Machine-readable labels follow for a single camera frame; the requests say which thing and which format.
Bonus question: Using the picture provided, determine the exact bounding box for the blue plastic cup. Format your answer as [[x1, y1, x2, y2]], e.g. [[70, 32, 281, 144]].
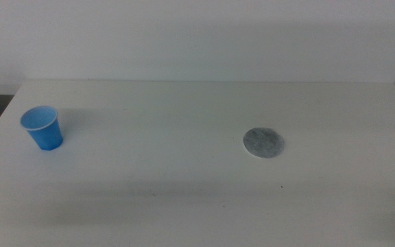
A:
[[19, 105, 64, 152]]

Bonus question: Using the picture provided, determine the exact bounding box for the grey round cup mat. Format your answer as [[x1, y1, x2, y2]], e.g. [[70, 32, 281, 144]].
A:
[[242, 127, 285, 159]]

